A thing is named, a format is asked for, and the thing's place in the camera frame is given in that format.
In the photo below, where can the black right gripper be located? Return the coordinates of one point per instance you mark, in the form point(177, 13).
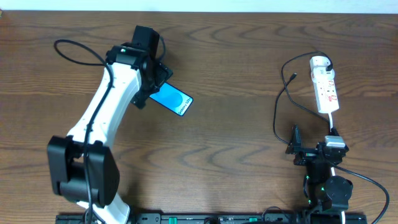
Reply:
point(311, 150)

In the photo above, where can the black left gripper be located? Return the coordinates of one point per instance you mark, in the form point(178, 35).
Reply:
point(154, 86)

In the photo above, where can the blue Galaxy smartphone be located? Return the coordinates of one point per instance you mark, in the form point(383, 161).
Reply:
point(173, 99)

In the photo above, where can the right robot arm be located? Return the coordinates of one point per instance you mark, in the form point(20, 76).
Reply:
point(328, 194)

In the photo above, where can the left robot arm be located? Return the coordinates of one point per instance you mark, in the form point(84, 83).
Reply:
point(82, 166)

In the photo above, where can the white charger plug adapter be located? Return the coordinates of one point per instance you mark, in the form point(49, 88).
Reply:
point(321, 65)

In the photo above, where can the white power strip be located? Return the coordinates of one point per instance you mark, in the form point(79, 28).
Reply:
point(325, 90)

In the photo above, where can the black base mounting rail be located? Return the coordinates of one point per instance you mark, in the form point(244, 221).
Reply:
point(272, 217)

